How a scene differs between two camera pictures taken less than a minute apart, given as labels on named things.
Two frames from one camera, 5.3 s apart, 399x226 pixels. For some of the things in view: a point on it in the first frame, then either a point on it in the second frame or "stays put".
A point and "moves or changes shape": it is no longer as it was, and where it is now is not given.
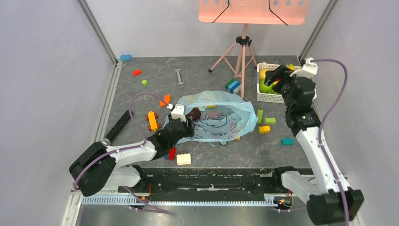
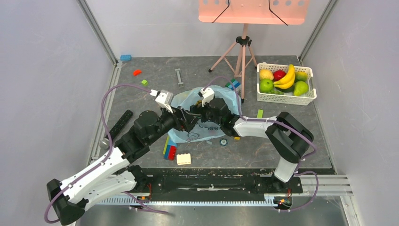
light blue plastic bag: (225, 116) moves or changes shape
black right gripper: (281, 79) -> (205, 112)
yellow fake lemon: (262, 73) stays put
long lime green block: (259, 116) stays put
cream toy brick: (183, 159) stays put
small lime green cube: (144, 82) stays put
